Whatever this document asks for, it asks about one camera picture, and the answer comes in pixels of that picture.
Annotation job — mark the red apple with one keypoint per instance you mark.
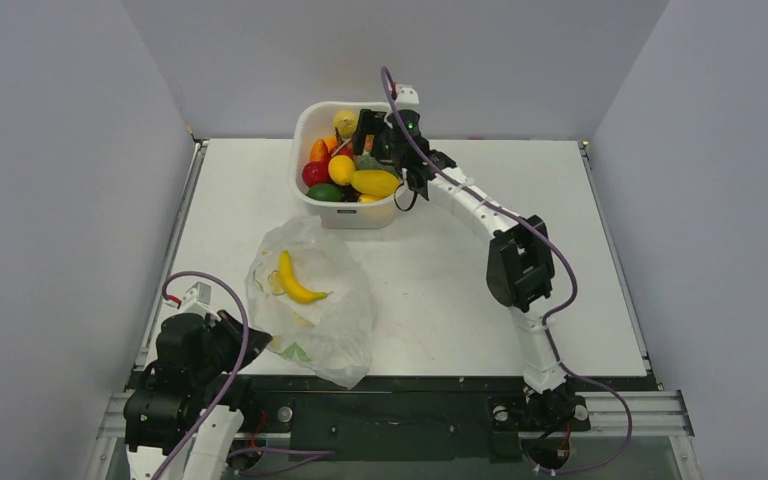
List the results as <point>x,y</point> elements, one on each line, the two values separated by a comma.
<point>315,173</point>

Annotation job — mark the yellow fake banana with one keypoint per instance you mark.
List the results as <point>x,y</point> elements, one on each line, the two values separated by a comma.
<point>292,287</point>

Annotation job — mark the yellow fake mango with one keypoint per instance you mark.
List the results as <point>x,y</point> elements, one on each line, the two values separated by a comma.
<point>375,183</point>

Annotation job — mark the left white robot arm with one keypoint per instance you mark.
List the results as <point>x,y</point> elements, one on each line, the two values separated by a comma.
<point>181,419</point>

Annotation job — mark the green lime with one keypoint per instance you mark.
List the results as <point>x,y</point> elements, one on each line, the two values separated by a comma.
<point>325,192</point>

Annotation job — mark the yellow lemon at front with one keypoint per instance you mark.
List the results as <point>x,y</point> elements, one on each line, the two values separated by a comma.
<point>364,198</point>

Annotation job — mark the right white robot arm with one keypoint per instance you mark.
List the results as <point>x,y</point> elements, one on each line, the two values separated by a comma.
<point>519,267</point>

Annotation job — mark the white plastic basket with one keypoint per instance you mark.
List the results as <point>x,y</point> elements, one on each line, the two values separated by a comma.
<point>315,122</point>

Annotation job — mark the green cantaloupe melon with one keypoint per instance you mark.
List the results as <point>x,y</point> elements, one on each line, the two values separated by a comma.
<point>365,162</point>

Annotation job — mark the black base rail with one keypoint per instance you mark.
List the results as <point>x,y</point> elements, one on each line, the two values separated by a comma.
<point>445,418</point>

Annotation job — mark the yellow fake pear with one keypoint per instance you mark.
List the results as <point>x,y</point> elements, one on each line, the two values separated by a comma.
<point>345,123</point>

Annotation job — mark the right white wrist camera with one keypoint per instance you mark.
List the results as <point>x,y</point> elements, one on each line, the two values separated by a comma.
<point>405,96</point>

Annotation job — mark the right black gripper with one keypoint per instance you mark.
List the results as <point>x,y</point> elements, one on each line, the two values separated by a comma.
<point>370,132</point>

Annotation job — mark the yellow lemon in basket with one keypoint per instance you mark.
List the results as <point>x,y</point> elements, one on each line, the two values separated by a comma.
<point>341,169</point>

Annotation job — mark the orange pepper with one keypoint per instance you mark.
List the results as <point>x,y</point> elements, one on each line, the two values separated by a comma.
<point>320,152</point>

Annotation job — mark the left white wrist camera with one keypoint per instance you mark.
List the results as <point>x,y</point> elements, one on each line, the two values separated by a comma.
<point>197,301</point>

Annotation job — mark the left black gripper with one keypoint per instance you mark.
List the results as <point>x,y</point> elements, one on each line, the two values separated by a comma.
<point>234,328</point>

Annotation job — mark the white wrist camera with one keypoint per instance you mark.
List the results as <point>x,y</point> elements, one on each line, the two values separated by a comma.
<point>197,301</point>
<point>405,96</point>

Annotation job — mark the clear plastic bag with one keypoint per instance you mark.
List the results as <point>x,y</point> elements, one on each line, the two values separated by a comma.
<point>331,337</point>

